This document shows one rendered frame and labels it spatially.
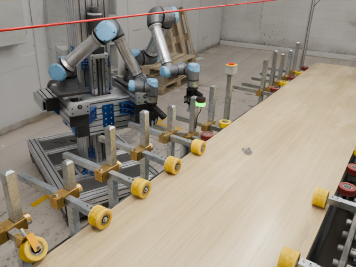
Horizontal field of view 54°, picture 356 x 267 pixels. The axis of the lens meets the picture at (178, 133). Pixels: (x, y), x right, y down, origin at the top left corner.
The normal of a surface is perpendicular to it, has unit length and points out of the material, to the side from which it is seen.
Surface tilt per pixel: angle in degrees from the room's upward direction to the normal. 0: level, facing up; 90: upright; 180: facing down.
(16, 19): 90
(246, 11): 90
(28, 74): 90
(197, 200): 0
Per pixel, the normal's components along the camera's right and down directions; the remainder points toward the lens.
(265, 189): 0.04, -0.91
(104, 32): 0.04, 0.34
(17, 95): 0.89, 0.22
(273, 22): -0.45, 0.36
